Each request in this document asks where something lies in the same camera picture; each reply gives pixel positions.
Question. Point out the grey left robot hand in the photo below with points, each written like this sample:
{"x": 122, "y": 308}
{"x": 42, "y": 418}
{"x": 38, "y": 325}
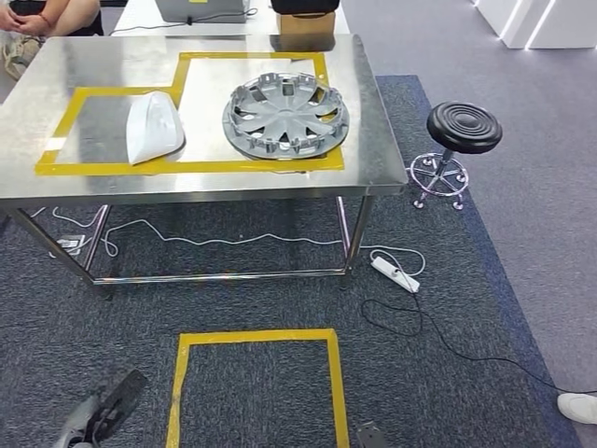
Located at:
{"x": 77, "y": 426}

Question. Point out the white curved plastic part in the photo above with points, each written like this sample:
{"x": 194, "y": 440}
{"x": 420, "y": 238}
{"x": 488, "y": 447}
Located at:
{"x": 154, "y": 127}

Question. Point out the yellow floor tape by workbench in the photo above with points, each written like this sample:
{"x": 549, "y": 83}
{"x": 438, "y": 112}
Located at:
{"x": 256, "y": 337}

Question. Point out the yellow tape on workbench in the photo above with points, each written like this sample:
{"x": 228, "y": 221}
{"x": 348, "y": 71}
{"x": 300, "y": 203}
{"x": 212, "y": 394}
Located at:
{"x": 186, "y": 167}

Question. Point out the white power strip by workbench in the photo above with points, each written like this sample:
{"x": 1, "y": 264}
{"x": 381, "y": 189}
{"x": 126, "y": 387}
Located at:
{"x": 394, "y": 274}

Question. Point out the stainless steel workbench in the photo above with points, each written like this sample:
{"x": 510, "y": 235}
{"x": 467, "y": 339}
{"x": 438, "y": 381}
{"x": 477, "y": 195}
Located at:
{"x": 373, "y": 123}

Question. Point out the white floor socket box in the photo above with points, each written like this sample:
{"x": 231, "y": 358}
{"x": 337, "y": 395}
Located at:
{"x": 69, "y": 245}

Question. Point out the dark robot foot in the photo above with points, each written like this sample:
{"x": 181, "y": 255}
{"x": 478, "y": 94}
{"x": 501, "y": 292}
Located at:
{"x": 370, "y": 436}

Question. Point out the seated person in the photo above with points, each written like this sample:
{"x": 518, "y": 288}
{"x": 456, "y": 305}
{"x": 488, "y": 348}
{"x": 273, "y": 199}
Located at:
{"x": 69, "y": 15}

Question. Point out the grey plastic hubcap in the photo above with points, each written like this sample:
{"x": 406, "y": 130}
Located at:
{"x": 284, "y": 114}

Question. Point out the grey laptop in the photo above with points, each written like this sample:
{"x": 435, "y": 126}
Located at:
{"x": 201, "y": 11}

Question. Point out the white table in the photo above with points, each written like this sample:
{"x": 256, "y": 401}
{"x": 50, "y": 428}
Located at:
{"x": 261, "y": 25}

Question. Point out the brown cardboard box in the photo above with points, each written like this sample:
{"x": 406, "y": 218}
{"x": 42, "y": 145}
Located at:
{"x": 306, "y": 23}

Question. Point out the black carry case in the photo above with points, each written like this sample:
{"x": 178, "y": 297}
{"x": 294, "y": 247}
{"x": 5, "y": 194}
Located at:
{"x": 306, "y": 6}

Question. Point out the black stool with chrome base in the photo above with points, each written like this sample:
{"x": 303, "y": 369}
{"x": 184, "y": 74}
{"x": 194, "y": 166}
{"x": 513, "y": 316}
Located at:
{"x": 464, "y": 127}

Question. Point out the person's white shoe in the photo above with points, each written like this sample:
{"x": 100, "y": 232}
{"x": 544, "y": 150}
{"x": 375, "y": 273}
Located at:
{"x": 578, "y": 408}

